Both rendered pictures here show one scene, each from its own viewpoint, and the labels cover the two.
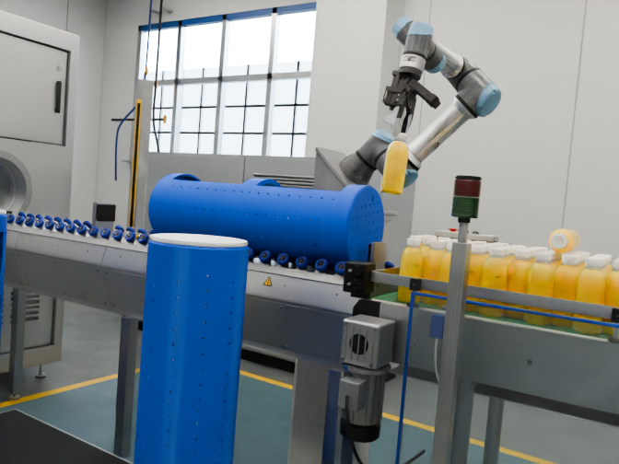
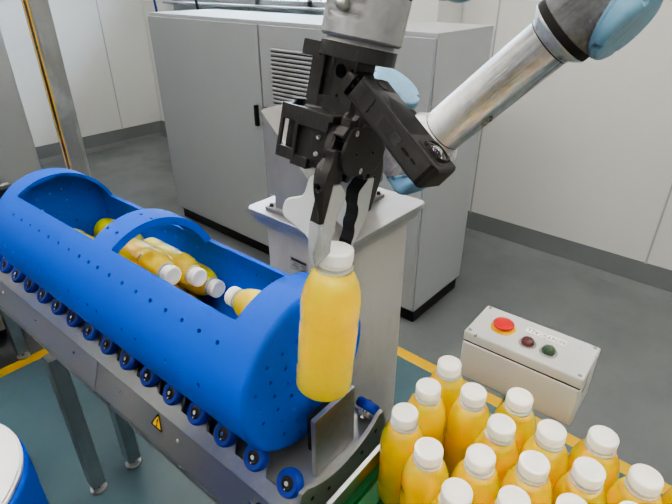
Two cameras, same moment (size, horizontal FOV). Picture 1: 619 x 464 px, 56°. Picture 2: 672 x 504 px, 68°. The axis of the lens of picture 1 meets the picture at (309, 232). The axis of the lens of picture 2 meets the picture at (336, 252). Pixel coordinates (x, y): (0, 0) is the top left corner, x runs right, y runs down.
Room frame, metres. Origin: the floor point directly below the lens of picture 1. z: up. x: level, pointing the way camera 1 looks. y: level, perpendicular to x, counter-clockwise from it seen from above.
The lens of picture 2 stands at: (1.34, -0.32, 1.64)
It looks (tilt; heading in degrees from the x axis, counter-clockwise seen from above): 29 degrees down; 8
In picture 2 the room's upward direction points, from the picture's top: straight up
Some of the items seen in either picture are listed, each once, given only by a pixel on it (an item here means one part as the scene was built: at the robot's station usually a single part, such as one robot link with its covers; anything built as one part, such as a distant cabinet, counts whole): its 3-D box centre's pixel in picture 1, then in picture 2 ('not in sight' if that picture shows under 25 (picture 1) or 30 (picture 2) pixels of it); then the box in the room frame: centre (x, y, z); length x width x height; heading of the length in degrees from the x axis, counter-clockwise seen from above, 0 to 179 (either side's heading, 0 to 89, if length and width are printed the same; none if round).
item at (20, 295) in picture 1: (17, 340); (3, 304); (3.02, 1.48, 0.31); 0.06 x 0.06 x 0.63; 59
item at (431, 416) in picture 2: not in sight; (423, 430); (1.94, -0.38, 0.98); 0.07 x 0.07 x 0.17
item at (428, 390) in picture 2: not in sight; (428, 389); (1.94, -0.38, 1.07); 0.04 x 0.04 x 0.02
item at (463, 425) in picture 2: not in sight; (465, 436); (1.94, -0.45, 0.98); 0.07 x 0.07 x 0.17
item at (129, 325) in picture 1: (125, 390); (78, 428); (2.40, 0.71, 0.31); 0.06 x 0.06 x 0.63; 59
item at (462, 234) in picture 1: (465, 209); not in sight; (1.41, -0.37, 1.18); 0.06 x 0.06 x 0.16
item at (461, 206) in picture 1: (465, 207); not in sight; (1.41, -0.37, 1.18); 0.06 x 0.06 x 0.05
